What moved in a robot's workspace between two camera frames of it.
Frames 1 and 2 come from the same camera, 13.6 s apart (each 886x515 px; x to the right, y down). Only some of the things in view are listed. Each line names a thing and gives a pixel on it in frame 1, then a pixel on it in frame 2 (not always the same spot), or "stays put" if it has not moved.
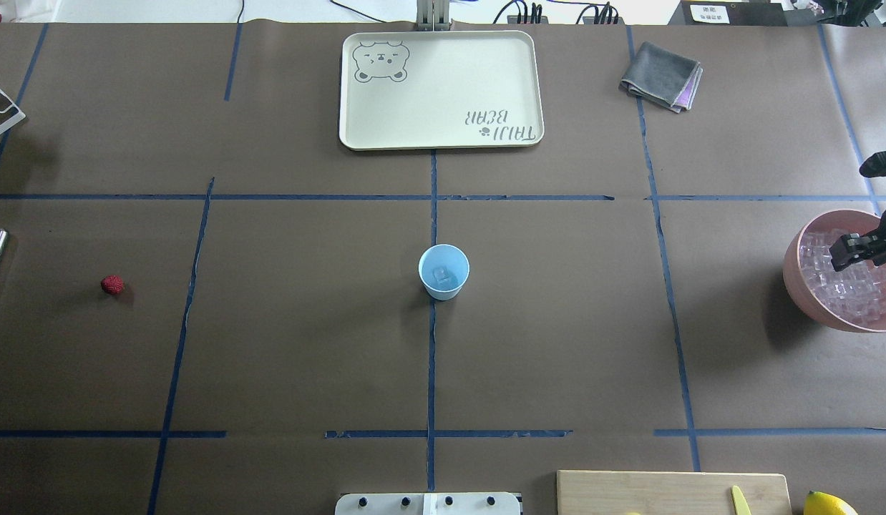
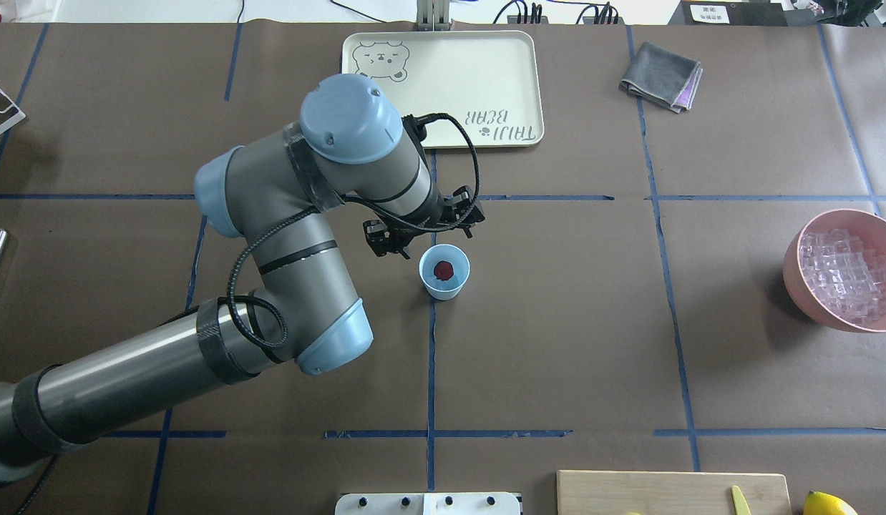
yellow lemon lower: [821, 503] stays put
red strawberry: [112, 284] to [443, 270]
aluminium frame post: [433, 15] stays put
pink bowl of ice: [862, 297] stays put
